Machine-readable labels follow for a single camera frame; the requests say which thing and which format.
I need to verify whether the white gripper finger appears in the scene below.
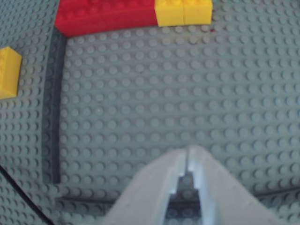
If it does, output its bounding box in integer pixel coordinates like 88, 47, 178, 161
188, 144, 289, 225
100, 145, 188, 225

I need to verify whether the yellow Lego cube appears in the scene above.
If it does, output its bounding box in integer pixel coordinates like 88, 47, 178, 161
0, 46, 23, 99
154, 0, 213, 27

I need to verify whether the gray Lego baseplate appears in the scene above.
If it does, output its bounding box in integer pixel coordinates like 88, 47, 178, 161
0, 0, 300, 225

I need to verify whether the black cable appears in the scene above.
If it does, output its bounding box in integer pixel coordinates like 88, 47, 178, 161
0, 164, 56, 225

